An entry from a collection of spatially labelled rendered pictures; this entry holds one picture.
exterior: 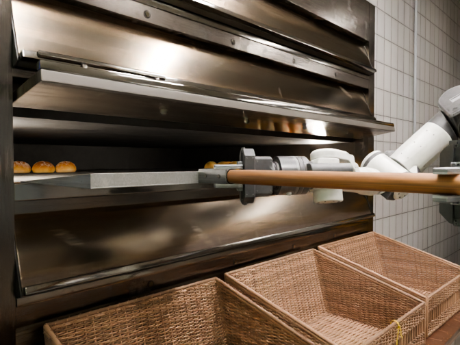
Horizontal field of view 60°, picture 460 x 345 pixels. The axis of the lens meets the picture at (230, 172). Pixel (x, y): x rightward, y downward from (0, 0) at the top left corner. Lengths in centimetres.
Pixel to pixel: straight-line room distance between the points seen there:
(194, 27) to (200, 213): 60
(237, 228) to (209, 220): 13
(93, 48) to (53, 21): 11
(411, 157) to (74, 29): 93
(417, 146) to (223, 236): 67
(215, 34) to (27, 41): 62
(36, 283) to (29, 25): 59
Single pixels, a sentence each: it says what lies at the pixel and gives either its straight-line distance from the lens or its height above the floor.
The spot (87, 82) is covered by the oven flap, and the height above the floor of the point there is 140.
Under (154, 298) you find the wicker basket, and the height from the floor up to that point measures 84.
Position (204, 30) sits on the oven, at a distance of 138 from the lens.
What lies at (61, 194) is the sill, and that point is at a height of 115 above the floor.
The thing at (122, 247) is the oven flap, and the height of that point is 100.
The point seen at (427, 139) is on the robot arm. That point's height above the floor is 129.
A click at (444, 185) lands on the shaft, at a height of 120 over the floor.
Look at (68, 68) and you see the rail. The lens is 93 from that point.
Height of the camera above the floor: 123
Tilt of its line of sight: 1 degrees down
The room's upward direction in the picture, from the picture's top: straight up
